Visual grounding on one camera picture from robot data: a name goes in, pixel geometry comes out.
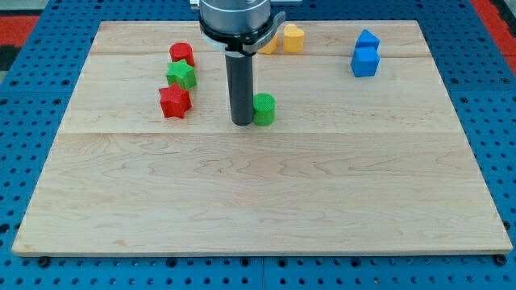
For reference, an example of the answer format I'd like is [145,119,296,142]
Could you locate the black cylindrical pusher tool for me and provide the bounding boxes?
[225,56,254,126]

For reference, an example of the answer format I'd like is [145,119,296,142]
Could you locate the yellow block behind arm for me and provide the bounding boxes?
[258,35,278,55]

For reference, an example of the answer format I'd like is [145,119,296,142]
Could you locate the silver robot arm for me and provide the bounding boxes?
[198,0,285,126]

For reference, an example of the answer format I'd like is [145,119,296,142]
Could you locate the green star block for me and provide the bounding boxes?
[165,60,197,89]

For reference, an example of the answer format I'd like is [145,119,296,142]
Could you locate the red star block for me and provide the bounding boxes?
[158,83,192,118]

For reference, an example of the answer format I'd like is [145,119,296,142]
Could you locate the green cylinder block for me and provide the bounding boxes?
[253,93,276,126]

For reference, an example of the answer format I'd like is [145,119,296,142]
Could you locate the yellow heart block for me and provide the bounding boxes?
[283,23,306,53]

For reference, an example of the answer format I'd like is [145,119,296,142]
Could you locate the red cylinder block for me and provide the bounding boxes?
[169,42,195,67]

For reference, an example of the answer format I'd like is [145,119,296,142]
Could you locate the blue cube block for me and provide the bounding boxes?
[351,47,380,77]

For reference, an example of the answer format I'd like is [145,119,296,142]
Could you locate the blue triangular prism block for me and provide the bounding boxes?
[356,29,380,50]

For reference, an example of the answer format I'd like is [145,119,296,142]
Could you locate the wooden board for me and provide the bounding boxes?
[12,20,513,257]

